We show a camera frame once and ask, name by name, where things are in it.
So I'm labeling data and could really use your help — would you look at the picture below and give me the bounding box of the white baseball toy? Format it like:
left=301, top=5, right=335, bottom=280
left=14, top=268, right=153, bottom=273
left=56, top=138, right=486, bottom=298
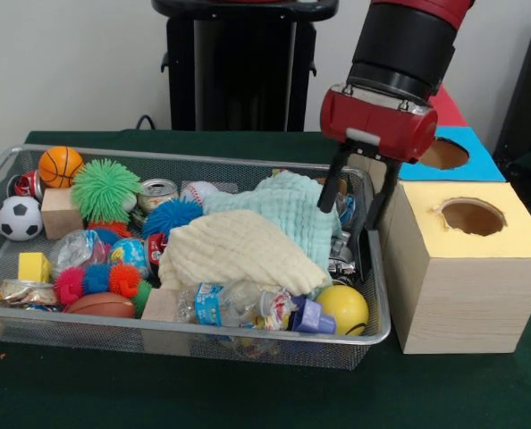
left=180, top=181, right=220, bottom=206

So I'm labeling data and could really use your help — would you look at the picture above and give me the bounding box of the dark green tablecloth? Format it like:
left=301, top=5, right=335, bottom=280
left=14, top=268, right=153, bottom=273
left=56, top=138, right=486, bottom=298
left=0, top=129, right=531, bottom=429

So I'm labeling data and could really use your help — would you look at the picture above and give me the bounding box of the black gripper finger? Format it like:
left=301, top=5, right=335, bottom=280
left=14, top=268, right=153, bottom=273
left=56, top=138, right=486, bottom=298
left=366, top=158, right=400, bottom=231
left=317, top=140, right=351, bottom=214

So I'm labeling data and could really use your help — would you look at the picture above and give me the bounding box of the orange basketball toy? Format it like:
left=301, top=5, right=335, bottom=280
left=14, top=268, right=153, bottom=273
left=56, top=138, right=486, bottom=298
left=38, top=146, right=85, bottom=189

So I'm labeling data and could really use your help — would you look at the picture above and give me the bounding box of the plain wooden block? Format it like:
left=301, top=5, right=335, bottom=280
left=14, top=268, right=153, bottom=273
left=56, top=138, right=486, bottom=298
left=140, top=288, right=180, bottom=323
left=40, top=187, right=86, bottom=240

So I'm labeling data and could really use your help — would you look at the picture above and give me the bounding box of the green spiky ball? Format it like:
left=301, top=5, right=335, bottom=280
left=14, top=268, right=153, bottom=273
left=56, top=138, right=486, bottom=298
left=72, top=158, right=145, bottom=224

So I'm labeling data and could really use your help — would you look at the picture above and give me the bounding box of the blue spiky ball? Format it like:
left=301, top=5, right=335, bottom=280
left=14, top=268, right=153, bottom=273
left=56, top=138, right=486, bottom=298
left=140, top=199, right=202, bottom=240

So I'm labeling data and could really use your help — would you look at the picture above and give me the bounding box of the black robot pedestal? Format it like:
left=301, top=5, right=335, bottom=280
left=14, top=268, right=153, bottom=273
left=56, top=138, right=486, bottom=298
left=151, top=0, right=365, bottom=132

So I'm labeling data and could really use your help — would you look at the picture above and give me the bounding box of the cream waffle cloth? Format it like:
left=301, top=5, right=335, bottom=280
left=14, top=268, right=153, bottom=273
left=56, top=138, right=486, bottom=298
left=157, top=209, right=333, bottom=299

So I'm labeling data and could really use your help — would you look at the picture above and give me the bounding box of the purple plastic toy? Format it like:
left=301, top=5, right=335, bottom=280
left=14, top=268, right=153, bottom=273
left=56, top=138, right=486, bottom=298
left=291, top=297, right=337, bottom=335

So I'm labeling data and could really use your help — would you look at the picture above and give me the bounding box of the mint waffle cloth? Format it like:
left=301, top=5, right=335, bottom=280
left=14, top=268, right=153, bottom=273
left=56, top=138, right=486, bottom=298
left=201, top=172, right=342, bottom=269

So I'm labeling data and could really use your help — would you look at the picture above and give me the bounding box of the yellow plastic block toy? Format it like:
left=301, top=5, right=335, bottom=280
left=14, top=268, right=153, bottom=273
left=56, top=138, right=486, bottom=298
left=17, top=252, right=52, bottom=285

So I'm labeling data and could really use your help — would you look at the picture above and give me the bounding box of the red drink can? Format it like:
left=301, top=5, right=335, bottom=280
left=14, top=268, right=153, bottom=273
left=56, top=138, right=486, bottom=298
left=13, top=171, right=46, bottom=200

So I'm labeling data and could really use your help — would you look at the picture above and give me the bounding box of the wooden three-hole box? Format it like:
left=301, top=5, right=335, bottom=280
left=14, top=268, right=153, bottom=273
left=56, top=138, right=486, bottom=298
left=347, top=83, right=531, bottom=357

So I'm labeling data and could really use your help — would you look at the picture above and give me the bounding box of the crushed clear plastic bottle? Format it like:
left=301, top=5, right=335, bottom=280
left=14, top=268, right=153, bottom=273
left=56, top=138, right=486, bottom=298
left=49, top=230, right=110, bottom=278
left=175, top=279, right=296, bottom=332

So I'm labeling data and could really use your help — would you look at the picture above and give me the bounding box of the black white soccer ball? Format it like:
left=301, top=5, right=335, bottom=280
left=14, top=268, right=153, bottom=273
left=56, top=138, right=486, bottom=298
left=0, top=196, right=44, bottom=242

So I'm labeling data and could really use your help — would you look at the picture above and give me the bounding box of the brown football toy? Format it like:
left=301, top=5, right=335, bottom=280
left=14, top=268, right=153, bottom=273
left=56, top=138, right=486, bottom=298
left=63, top=292, right=137, bottom=319

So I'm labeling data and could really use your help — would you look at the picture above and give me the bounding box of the silver drink can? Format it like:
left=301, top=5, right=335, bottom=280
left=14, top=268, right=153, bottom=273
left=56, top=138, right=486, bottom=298
left=138, top=178, right=180, bottom=215

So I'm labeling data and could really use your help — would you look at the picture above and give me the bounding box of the silver metallic toy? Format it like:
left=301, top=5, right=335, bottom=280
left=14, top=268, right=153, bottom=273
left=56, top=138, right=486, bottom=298
left=327, top=243, right=357, bottom=285

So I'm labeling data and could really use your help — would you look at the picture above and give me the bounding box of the blue globe ball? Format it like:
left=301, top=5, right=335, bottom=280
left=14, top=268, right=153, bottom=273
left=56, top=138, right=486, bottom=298
left=108, top=238, right=149, bottom=276

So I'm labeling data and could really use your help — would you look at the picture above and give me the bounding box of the black stand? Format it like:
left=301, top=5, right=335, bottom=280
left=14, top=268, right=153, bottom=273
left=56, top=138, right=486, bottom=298
left=493, top=7, right=531, bottom=206

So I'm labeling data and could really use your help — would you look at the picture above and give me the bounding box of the multicolour spiky caterpillar toy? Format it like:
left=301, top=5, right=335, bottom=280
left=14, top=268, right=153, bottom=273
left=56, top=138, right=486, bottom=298
left=54, top=262, right=155, bottom=314

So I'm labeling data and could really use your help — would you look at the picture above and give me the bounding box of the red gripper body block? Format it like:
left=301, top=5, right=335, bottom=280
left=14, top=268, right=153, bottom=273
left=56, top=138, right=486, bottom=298
left=320, top=84, right=439, bottom=163

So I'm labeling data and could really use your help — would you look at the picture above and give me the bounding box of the yellow smiley ball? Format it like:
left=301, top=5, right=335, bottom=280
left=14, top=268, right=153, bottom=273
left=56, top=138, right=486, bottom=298
left=315, top=284, right=369, bottom=337

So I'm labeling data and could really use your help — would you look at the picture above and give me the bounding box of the silver mesh bin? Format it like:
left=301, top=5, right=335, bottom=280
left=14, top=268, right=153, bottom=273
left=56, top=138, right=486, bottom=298
left=0, top=143, right=392, bottom=372

